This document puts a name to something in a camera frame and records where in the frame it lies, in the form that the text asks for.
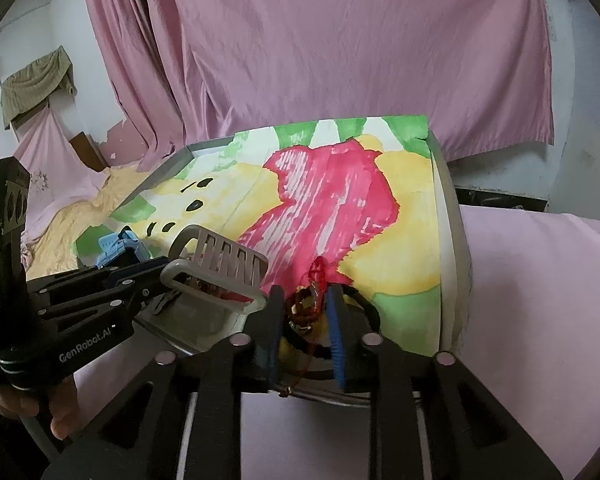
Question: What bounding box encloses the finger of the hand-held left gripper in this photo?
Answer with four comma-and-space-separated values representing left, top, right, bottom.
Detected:
36, 280, 153, 336
26, 256, 170, 297

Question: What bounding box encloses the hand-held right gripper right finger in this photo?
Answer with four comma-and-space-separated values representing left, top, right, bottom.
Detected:
327, 284, 566, 480

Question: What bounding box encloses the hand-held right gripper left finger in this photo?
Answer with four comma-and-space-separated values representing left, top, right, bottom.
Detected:
40, 285, 287, 480

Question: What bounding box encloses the black braided cord bracelet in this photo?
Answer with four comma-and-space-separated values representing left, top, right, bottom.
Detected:
280, 285, 384, 361

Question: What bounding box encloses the grey cardboard box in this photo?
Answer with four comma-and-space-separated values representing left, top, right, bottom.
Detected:
74, 114, 477, 407

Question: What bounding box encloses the person's left hand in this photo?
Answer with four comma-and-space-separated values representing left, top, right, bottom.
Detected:
0, 374, 82, 442

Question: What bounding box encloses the blue smartwatch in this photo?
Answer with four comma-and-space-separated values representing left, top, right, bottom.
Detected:
97, 227, 153, 268

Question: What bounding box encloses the yellow blanket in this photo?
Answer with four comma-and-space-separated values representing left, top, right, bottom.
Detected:
22, 167, 151, 281

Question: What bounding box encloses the pink draped sheet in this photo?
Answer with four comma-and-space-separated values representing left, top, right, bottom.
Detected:
12, 107, 113, 221

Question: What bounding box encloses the brown wooden board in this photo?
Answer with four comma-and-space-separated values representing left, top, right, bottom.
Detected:
69, 131, 110, 173

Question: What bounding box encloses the colourful painted paper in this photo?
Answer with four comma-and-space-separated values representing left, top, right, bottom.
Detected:
75, 115, 443, 358

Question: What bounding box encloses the olive hanging cloth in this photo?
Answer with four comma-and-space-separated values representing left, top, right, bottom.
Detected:
0, 46, 76, 131

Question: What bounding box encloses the pink table cloth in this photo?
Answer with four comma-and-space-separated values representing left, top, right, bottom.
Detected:
75, 205, 600, 480

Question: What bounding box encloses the pink hanging curtain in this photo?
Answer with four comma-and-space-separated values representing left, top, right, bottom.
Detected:
80, 0, 555, 172

